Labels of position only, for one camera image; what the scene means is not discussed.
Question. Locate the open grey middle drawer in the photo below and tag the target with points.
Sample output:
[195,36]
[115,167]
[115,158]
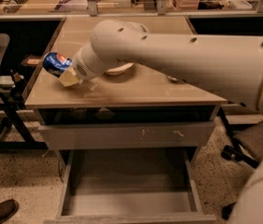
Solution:
[130,186]

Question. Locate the green soda can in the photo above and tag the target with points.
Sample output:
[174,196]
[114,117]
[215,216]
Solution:
[173,79]

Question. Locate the small box on shelf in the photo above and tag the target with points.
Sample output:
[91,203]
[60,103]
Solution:
[31,61]

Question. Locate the closed grey top drawer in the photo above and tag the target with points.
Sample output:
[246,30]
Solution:
[127,135]

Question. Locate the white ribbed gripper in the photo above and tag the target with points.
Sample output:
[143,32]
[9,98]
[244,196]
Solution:
[79,63]

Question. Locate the grey drawer cabinet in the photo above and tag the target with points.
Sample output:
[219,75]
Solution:
[140,95]

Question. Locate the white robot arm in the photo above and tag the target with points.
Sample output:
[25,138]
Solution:
[229,66]

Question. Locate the blue pepsi can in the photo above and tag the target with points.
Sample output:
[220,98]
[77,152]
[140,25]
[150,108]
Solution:
[55,63]

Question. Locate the white paper bowl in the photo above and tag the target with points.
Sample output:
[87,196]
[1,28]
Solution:
[119,70]

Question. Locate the brown office chair right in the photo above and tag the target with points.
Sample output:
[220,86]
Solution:
[248,209]

